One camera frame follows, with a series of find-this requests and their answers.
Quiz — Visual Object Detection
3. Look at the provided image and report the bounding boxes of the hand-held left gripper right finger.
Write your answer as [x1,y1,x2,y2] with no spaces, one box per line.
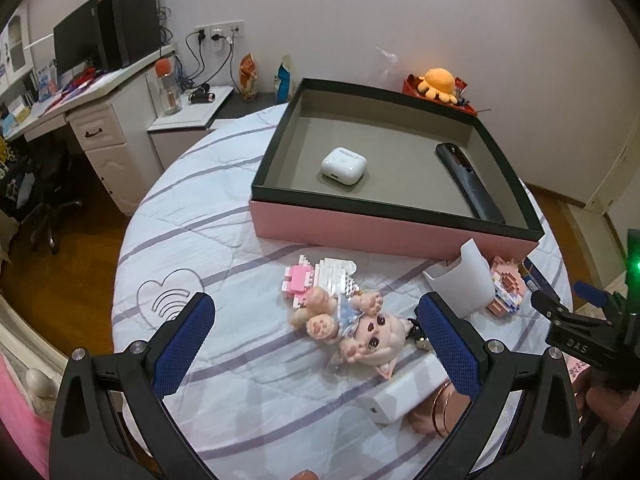
[416,292,586,480]

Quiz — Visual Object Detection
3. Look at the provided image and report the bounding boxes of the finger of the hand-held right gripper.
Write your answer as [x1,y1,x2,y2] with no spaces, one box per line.
[573,281,627,317]
[530,289,575,327]

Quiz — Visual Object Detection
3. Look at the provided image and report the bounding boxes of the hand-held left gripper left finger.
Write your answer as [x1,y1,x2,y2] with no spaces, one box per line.
[48,291,221,480]

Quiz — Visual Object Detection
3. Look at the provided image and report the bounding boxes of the black flower hair clip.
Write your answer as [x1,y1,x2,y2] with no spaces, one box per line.
[407,316,437,353]

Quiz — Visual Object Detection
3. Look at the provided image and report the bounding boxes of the blue gold slim box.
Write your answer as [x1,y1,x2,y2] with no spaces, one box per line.
[517,258,546,295]

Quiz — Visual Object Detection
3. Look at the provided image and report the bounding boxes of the rose gold bangles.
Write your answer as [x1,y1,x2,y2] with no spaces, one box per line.
[407,381,473,436]

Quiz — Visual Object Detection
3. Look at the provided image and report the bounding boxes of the white power adapter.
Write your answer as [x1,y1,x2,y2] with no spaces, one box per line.
[361,365,453,426]

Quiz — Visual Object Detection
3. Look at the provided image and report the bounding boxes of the pink pig doll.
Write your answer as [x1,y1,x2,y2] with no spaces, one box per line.
[291,286,408,380]

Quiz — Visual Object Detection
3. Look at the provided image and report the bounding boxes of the pink white brick figure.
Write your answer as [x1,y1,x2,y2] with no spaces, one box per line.
[280,254,360,308]

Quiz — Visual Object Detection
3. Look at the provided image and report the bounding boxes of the pink box with dark rim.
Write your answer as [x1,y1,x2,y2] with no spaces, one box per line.
[250,78,545,261]

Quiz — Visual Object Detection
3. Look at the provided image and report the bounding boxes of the person's right hand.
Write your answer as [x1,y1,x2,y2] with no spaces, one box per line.
[586,384,632,438]

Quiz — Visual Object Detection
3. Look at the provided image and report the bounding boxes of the pink printed cloth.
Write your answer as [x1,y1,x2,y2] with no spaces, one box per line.
[565,355,593,383]

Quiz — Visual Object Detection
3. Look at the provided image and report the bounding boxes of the pink striped brick figure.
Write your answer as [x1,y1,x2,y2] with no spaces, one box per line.
[487,256,528,318]

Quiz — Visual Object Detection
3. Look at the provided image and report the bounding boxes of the striped white quilt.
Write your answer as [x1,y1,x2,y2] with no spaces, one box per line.
[111,102,573,480]

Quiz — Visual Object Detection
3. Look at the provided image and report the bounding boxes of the black remote control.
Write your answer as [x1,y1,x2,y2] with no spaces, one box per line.
[435,142,507,225]

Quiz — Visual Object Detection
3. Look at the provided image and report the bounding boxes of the pink blanket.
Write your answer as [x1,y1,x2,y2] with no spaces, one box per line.
[0,355,51,480]

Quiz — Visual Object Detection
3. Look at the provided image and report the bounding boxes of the white desk with drawers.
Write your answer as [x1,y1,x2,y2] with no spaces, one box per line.
[0,42,181,216]

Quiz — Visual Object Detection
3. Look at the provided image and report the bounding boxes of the black office chair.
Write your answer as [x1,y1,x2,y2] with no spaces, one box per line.
[0,140,83,256]

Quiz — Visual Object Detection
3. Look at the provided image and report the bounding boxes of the white earbuds case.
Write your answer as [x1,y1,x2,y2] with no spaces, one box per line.
[320,147,367,181]

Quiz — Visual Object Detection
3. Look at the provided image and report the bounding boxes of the white nightstand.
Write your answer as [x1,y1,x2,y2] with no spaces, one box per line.
[147,85,235,171]

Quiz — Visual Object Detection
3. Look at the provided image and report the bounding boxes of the clear bottle with orange cap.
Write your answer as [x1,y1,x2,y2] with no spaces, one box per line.
[154,58,183,116]

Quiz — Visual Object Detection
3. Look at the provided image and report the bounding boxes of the orange octopus plush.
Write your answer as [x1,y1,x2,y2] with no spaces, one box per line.
[417,68,457,103]

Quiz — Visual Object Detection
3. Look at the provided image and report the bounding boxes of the red storage basket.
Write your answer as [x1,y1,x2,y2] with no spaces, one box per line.
[402,74,481,118]

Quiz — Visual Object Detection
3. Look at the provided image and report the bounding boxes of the orange snack bag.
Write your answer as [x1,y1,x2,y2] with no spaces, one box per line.
[238,53,259,100]

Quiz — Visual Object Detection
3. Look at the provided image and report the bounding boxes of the pile of papers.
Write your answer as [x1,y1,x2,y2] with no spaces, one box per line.
[37,67,123,111]

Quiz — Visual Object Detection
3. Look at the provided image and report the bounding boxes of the blue white snack bag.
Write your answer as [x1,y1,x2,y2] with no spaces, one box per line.
[274,55,296,103]

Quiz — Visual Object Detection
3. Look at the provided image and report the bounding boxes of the black computer monitor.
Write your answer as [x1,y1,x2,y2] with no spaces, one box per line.
[52,0,101,78]

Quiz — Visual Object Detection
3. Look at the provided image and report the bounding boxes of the white hutch cabinet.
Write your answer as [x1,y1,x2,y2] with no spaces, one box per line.
[0,12,35,86]

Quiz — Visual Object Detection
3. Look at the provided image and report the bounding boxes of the white wooden bed frame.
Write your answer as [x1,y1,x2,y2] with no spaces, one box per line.
[0,295,68,411]

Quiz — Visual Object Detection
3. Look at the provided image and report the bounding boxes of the black charging cable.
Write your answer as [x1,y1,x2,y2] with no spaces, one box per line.
[184,30,236,92]

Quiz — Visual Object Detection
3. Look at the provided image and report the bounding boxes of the white wall outlet strip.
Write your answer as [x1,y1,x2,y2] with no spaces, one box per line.
[194,20,245,43]

